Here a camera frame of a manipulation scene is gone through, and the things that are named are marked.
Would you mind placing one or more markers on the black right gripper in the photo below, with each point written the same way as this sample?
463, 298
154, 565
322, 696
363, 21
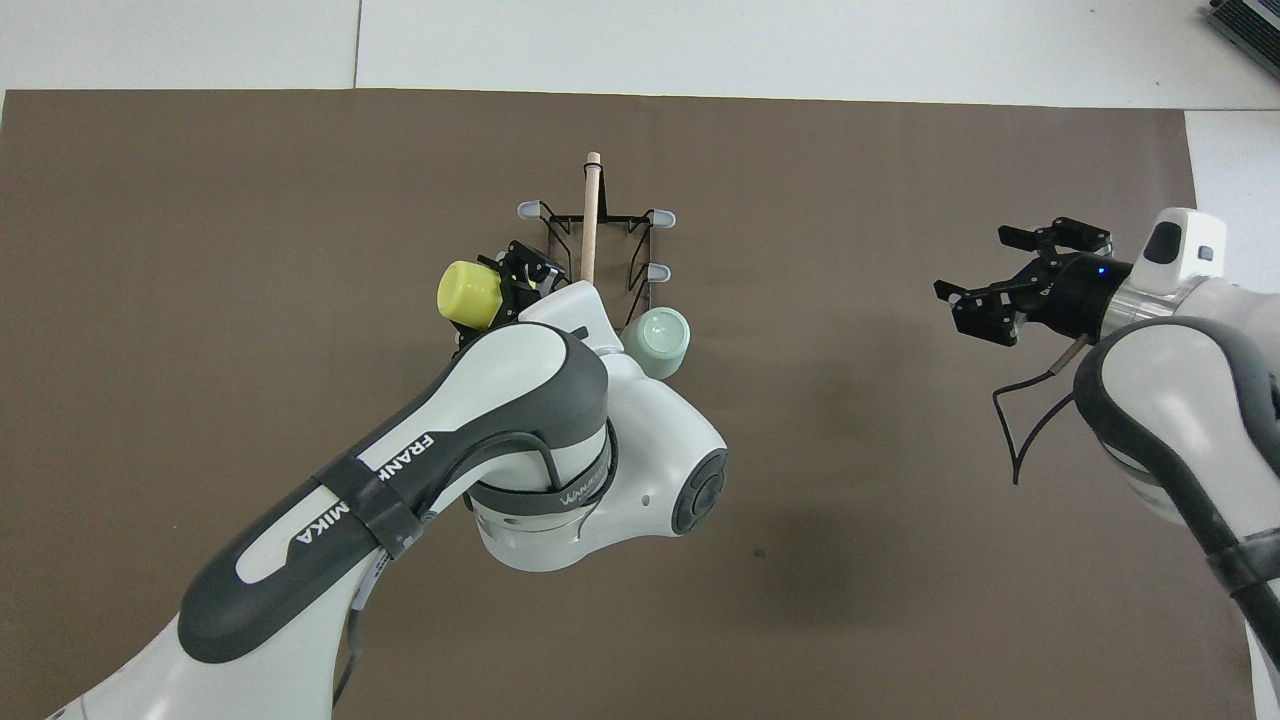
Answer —
1075, 295

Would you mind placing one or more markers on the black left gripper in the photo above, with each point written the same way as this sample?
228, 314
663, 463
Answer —
525, 298

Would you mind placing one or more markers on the yellow plastic cup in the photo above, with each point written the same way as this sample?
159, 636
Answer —
468, 295

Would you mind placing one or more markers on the pale green plastic cup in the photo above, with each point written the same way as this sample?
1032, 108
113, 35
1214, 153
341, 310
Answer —
660, 340

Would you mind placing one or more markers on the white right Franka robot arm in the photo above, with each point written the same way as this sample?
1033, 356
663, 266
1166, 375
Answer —
1180, 380

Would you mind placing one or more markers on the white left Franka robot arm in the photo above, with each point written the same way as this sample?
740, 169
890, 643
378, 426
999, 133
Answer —
520, 400

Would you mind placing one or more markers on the brown table mat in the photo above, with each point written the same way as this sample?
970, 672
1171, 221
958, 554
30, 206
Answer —
200, 250

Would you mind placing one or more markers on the grey ribbed device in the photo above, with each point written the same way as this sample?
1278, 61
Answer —
1250, 20

